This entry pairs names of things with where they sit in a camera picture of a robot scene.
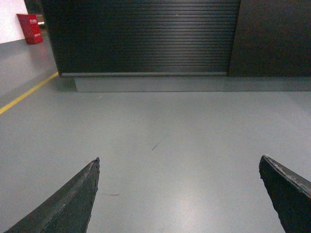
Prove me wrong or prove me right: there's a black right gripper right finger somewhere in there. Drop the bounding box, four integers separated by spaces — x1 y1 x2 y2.
259 155 311 233

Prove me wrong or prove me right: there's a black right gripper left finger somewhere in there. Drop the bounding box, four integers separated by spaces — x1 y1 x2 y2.
6 158 100 233

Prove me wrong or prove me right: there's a red fire equipment box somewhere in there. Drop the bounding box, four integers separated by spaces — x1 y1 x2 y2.
17 14 43 45

